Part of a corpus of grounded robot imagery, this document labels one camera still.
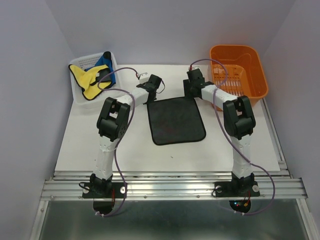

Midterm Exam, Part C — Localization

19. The black and purple towel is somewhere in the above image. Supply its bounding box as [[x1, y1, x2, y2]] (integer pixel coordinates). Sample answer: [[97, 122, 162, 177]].
[[147, 97, 207, 146]]

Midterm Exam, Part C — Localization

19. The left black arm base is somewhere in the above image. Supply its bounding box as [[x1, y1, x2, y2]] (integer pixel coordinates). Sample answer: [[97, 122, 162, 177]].
[[78, 181, 125, 199]]

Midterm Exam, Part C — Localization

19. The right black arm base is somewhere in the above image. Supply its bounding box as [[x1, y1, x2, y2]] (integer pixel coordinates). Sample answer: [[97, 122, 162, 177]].
[[212, 181, 261, 199]]

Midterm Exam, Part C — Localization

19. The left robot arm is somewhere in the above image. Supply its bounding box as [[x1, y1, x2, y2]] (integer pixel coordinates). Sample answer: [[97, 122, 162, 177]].
[[83, 74, 163, 199]]

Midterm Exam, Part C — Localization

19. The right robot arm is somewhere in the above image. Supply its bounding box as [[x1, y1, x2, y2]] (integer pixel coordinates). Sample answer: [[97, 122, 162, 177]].
[[183, 68, 260, 198]]

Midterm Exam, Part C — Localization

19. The blue towel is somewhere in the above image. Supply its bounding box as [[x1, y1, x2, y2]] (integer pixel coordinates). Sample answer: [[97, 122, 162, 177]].
[[85, 51, 116, 89]]

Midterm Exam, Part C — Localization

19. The orange plastic basket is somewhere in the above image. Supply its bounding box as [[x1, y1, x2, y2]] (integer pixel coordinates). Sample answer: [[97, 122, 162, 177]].
[[210, 44, 269, 106]]

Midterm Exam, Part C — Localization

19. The yellow towel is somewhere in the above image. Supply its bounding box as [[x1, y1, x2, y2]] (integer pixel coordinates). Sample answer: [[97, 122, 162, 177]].
[[68, 64, 105, 101]]

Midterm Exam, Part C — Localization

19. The white perforated basket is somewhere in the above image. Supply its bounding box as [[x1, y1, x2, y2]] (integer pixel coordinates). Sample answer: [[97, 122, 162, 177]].
[[68, 51, 124, 108]]

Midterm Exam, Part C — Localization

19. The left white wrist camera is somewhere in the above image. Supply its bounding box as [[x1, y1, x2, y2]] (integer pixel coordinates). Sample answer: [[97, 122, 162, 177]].
[[138, 72, 150, 84]]

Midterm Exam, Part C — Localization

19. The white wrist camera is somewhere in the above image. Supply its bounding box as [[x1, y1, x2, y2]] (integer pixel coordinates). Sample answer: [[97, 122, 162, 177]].
[[188, 66, 200, 71], [138, 72, 150, 84]]

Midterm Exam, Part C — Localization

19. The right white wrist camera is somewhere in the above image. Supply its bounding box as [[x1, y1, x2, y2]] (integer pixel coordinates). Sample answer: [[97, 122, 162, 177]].
[[188, 66, 200, 71]]

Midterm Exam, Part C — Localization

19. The aluminium mounting rail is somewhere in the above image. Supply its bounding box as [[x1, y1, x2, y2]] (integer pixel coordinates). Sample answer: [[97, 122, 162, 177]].
[[40, 170, 308, 201]]

